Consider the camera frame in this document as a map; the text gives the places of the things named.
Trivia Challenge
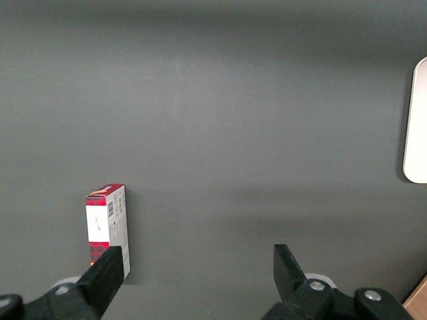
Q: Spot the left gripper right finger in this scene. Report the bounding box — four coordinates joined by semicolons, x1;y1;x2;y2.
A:
262;243;414;320

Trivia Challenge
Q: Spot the beige rectangular tray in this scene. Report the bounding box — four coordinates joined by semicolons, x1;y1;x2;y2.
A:
402;55;427;184

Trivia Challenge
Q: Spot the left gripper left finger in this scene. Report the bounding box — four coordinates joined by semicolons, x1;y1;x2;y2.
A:
0;245;125;320

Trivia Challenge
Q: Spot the wooden two-drawer cabinet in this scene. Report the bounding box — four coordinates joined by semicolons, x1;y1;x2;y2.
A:
402;273;427;320

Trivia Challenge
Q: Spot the red plaid carton box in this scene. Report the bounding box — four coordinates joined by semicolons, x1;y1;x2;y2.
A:
85;183;131;278

